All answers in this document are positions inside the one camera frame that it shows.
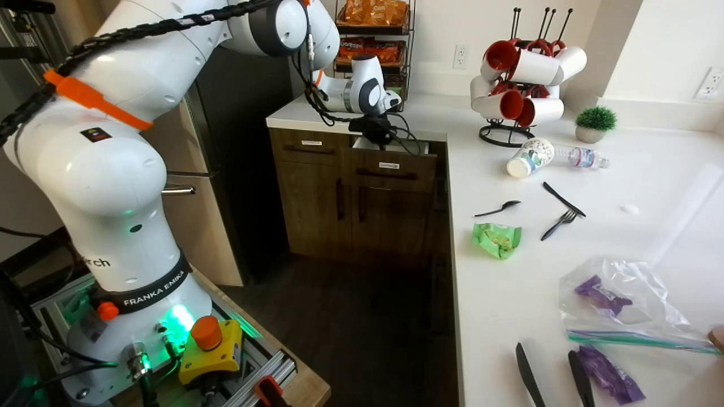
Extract purple plastic piece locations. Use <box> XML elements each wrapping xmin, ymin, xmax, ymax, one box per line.
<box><xmin>573</xmin><ymin>274</ymin><xmax>634</xmax><ymax>316</ymax></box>
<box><xmin>575</xmin><ymin>346</ymin><xmax>647</xmax><ymax>407</ymax></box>

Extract red handled tool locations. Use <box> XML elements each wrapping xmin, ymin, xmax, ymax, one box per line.
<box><xmin>253</xmin><ymin>374</ymin><xmax>290</xmax><ymax>407</ymax></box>

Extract tiered wire snack rack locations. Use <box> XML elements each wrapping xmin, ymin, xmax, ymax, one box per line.
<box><xmin>332</xmin><ymin>0</ymin><xmax>419</xmax><ymax>99</ymax></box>

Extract green snack packet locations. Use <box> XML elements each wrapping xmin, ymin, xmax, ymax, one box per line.
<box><xmin>470</xmin><ymin>223</ymin><xmax>525</xmax><ymax>262</ymax></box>

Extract black cable bundle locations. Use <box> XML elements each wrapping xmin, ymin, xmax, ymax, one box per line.
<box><xmin>0</xmin><ymin>0</ymin><xmax>428</xmax><ymax>156</ymax></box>

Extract yellow emergency stop button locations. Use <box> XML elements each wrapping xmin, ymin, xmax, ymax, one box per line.
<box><xmin>177</xmin><ymin>314</ymin><xmax>245</xmax><ymax>390</ymax></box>

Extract stainless steel refrigerator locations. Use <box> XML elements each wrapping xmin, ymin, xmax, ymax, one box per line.
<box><xmin>142</xmin><ymin>43</ymin><xmax>299</xmax><ymax>289</ymax></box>

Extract small green potted plant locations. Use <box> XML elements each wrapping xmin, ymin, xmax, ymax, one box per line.
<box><xmin>575</xmin><ymin>105</ymin><xmax>619</xmax><ymax>145</ymax></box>

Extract black wire mug stand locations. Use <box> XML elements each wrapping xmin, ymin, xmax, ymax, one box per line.
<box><xmin>474</xmin><ymin>8</ymin><xmax>577</xmax><ymax>149</ymax></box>

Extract black plastic utensil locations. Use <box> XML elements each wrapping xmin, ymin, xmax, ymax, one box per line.
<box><xmin>565</xmin><ymin>349</ymin><xmax>596</xmax><ymax>407</ymax></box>

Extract clear plastic cup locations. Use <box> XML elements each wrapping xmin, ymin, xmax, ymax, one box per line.
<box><xmin>565</xmin><ymin>145</ymin><xmax>611</xmax><ymax>172</ymax></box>

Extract white mug red inside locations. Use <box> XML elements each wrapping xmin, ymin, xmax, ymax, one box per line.
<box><xmin>551</xmin><ymin>46</ymin><xmax>589</xmax><ymax>81</ymax></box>
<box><xmin>495</xmin><ymin>88</ymin><xmax>565</xmax><ymax>129</ymax></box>
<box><xmin>482</xmin><ymin>38</ymin><xmax>563</xmax><ymax>86</ymax></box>
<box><xmin>470</xmin><ymin>75</ymin><xmax>505</xmax><ymax>116</ymax></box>

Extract black plastic fork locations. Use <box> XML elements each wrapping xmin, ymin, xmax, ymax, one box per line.
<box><xmin>539</xmin><ymin>209</ymin><xmax>579</xmax><ymax>245</ymax></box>

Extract black plastic spoon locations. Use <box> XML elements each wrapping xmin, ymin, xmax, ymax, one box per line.
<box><xmin>472</xmin><ymin>200</ymin><xmax>522</xmax><ymax>223</ymax></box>

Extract black drawer handle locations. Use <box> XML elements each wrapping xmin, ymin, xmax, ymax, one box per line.
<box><xmin>355</xmin><ymin>167</ymin><xmax>419</xmax><ymax>183</ymax></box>

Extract black cabinet door handle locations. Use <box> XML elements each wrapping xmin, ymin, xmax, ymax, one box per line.
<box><xmin>332</xmin><ymin>176</ymin><xmax>348</xmax><ymax>223</ymax></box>

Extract white wall outlet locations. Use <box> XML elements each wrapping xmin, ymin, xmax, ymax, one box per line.
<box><xmin>691</xmin><ymin>66</ymin><xmax>724</xmax><ymax>102</ymax></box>
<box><xmin>449</xmin><ymin>43</ymin><xmax>474</xmax><ymax>75</ymax></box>

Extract clear bag teal seal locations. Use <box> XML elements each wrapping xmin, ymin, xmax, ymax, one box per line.
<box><xmin>563</xmin><ymin>326</ymin><xmax>724</xmax><ymax>407</ymax></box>

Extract orange knob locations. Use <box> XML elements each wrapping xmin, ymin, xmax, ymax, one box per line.
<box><xmin>93</xmin><ymin>301</ymin><xmax>122</xmax><ymax>326</ymax></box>

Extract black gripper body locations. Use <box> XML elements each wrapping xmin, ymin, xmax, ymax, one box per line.
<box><xmin>351</xmin><ymin>112</ymin><xmax>402</xmax><ymax>145</ymax></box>

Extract wide orange strap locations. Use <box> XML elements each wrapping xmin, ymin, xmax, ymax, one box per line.
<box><xmin>42</xmin><ymin>69</ymin><xmax>154</xmax><ymax>133</ymax></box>

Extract red snack packets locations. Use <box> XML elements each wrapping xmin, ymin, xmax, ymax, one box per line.
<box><xmin>336</xmin><ymin>42</ymin><xmax>402</xmax><ymax>69</ymax></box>

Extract orange snack packets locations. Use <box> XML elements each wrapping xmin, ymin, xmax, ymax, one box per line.
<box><xmin>341</xmin><ymin>0</ymin><xmax>409</xmax><ymax>30</ymax></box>

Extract printed paper cup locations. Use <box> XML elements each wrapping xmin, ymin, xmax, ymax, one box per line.
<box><xmin>505</xmin><ymin>136</ymin><xmax>556</xmax><ymax>181</ymax></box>

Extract clear plastic zip bag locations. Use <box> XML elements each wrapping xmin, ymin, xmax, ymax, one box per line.
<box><xmin>559</xmin><ymin>257</ymin><xmax>691</xmax><ymax>342</ymax></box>

